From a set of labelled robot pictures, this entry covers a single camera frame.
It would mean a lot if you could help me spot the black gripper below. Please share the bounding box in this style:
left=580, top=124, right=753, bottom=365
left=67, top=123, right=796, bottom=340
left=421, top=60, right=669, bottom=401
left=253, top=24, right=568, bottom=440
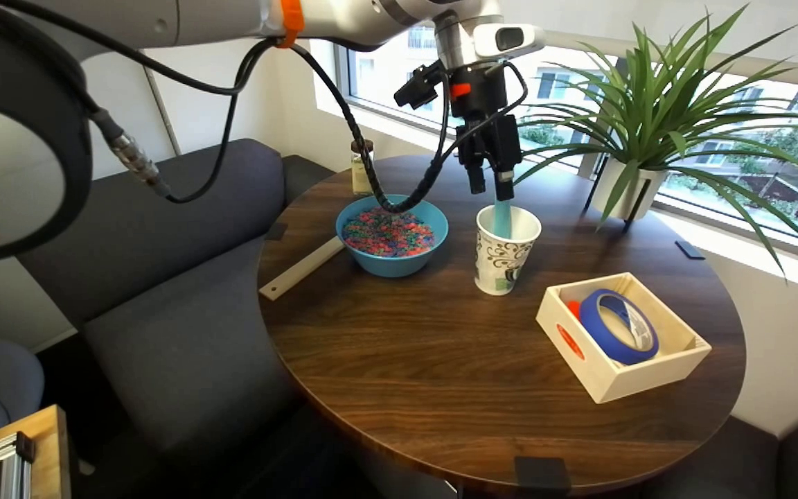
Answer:
left=450, top=64, right=520, bottom=202

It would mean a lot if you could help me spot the blue measuring spoon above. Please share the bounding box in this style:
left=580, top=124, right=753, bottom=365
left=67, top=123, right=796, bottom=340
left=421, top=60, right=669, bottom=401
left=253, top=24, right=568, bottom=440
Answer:
left=494, top=200, right=512, bottom=239

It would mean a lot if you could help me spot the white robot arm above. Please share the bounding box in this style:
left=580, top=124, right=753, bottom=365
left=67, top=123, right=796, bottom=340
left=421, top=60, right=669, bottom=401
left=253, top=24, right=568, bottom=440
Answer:
left=0, top=0, right=511, bottom=259

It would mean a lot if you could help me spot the blue bowl with cereal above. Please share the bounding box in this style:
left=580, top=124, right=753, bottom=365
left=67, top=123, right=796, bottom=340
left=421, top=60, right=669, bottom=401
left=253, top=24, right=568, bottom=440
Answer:
left=336, top=196, right=450, bottom=279

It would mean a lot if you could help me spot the white wooden box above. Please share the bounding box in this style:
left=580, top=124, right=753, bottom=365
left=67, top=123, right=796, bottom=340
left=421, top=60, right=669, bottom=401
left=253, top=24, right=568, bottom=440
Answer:
left=536, top=272, right=713, bottom=405

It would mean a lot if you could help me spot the patterned paper cup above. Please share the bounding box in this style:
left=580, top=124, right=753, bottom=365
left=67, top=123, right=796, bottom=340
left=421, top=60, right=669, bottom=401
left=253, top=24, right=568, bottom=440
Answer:
left=473, top=204, right=544, bottom=296

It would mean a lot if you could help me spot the spice jar brown lid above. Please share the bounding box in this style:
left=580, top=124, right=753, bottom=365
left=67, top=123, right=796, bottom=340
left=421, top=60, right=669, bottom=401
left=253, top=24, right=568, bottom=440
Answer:
left=350, top=139, right=374, bottom=195

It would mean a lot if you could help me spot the round wooden table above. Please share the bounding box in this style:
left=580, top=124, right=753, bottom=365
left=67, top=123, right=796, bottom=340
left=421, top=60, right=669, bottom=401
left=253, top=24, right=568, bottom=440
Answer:
left=261, top=163, right=745, bottom=497

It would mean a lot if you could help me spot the black table clip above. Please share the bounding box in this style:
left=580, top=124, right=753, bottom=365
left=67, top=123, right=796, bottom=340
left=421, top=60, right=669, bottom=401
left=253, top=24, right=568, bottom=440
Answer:
left=515, top=457, right=572, bottom=491
left=676, top=241, right=706, bottom=260

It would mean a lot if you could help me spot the blue tape roll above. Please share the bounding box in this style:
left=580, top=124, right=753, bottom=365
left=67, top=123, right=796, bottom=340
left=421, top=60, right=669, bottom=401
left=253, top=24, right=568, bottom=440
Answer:
left=580, top=288, right=659, bottom=365

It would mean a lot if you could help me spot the green potted plant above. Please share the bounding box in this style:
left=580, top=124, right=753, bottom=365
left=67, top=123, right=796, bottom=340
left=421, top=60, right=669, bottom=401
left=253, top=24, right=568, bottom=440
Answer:
left=519, top=12, right=798, bottom=259

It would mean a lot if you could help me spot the black table clip front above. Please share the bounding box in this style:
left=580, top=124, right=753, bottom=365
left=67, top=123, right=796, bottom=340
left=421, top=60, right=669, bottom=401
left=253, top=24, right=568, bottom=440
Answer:
left=515, top=457, right=572, bottom=491

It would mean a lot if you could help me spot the dark grey sofa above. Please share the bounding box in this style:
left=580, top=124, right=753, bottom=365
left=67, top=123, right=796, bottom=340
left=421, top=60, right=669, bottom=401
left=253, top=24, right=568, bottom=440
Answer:
left=2, top=135, right=339, bottom=499

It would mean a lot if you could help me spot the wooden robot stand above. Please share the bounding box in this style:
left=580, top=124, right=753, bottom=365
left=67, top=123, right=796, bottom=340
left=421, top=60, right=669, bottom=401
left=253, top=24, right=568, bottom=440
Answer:
left=0, top=405, right=76, bottom=499

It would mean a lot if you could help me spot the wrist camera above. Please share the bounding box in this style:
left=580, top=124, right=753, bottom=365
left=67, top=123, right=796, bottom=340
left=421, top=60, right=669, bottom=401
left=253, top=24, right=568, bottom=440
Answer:
left=473, top=22, right=544, bottom=58

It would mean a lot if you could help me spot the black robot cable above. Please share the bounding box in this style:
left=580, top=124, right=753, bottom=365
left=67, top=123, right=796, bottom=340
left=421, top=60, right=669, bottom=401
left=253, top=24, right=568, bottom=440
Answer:
left=0, top=0, right=533, bottom=216

